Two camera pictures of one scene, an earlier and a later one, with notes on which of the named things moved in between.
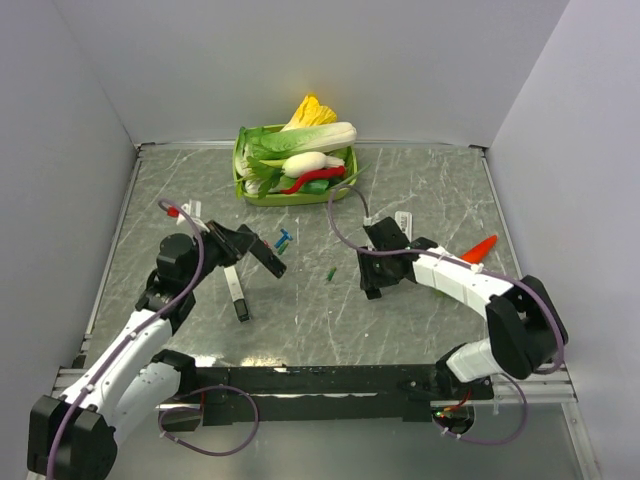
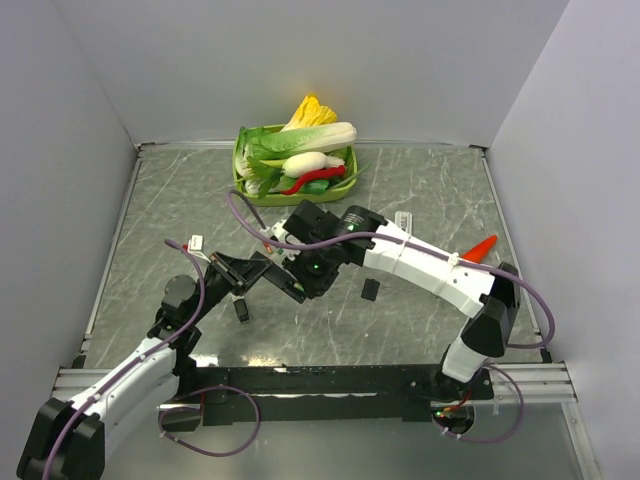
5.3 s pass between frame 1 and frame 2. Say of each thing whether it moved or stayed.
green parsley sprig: stayed
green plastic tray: stayed
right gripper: moved
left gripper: moved
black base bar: stayed
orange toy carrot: stayed
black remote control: moved
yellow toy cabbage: stayed
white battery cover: stayed
